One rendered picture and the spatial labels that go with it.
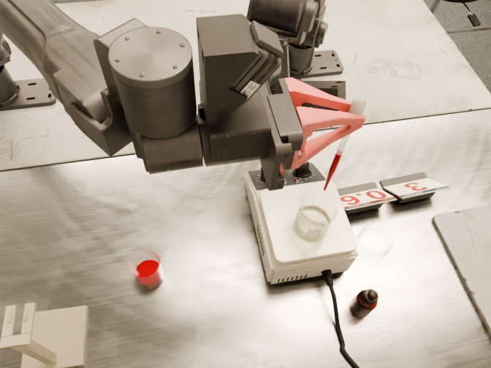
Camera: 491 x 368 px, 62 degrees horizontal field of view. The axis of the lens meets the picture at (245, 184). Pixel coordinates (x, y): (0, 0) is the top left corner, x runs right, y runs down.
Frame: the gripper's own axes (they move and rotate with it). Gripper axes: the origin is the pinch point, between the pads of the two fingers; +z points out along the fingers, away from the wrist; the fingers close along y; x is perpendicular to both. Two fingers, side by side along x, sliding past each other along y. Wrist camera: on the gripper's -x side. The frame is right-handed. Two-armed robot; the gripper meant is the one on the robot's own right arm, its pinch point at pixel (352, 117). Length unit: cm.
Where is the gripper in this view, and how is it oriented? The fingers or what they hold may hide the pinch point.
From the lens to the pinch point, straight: 40.7
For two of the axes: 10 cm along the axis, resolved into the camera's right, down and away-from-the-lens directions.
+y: -2.0, -8.3, 5.3
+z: 9.8, -1.4, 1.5
